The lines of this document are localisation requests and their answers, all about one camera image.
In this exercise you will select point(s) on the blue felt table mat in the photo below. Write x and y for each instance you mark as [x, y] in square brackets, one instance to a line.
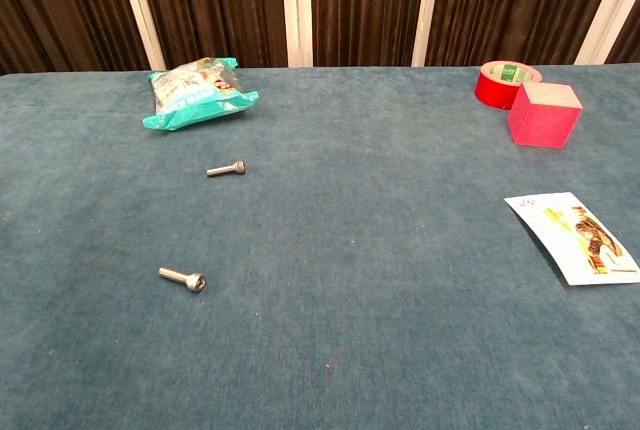
[350, 200]

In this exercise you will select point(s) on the white partition frame post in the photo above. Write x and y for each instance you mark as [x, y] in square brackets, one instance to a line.
[141, 15]
[426, 15]
[297, 10]
[610, 15]

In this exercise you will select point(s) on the pink cube block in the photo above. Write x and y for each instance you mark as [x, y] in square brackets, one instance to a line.
[542, 122]

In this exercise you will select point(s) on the white picture card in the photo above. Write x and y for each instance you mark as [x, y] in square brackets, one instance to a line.
[565, 235]

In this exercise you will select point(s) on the red tape roll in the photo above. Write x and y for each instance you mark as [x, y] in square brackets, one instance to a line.
[492, 92]

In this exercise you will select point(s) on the teal snack bag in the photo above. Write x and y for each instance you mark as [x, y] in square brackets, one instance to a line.
[200, 97]

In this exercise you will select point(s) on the silver bolt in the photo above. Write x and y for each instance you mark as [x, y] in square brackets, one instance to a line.
[182, 278]
[225, 169]

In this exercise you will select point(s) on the dark brown pleated curtain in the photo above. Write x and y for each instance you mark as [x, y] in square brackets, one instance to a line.
[631, 50]
[370, 0]
[510, 0]
[60, 5]
[220, 0]

